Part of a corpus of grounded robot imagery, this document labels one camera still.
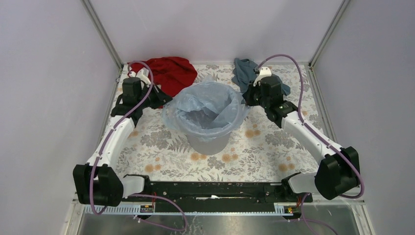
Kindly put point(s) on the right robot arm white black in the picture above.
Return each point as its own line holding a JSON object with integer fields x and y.
{"x": 338, "y": 170}

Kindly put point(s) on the red crumpled cloth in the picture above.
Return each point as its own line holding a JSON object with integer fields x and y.
{"x": 172, "y": 74}

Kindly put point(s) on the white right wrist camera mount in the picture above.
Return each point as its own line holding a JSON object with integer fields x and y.
{"x": 263, "y": 72}

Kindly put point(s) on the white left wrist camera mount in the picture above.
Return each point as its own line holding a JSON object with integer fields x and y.
{"x": 142, "y": 74}

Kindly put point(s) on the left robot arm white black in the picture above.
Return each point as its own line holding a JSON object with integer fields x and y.
{"x": 96, "y": 182}

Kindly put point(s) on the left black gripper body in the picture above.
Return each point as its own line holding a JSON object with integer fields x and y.
{"x": 154, "y": 99}

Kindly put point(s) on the blue-grey crumpled cloth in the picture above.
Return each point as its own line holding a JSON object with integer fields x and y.
{"x": 243, "y": 73}

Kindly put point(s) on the aluminium frame post right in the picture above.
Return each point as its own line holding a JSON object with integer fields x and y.
{"x": 336, "y": 19}

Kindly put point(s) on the aluminium frame post left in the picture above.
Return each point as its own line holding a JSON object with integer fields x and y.
{"x": 88, "y": 6}

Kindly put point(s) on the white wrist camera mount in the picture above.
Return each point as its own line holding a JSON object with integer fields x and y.
{"x": 263, "y": 72}
{"x": 142, "y": 74}

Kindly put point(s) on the grey plastic trash bin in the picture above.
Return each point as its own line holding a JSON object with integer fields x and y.
{"x": 210, "y": 147}

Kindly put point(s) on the aluminium frame post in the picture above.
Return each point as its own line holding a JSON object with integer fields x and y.
{"x": 336, "y": 19}
{"x": 88, "y": 6}

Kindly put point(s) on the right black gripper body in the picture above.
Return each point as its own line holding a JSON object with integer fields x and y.
{"x": 254, "y": 98}

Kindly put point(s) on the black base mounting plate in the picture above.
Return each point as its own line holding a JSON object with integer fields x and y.
{"x": 219, "y": 196}

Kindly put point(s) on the white slotted cable duct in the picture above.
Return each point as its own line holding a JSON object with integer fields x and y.
{"x": 138, "y": 209}

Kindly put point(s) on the light blue plastic trash bag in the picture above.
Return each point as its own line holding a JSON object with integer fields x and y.
{"x": 206, "y": 110}

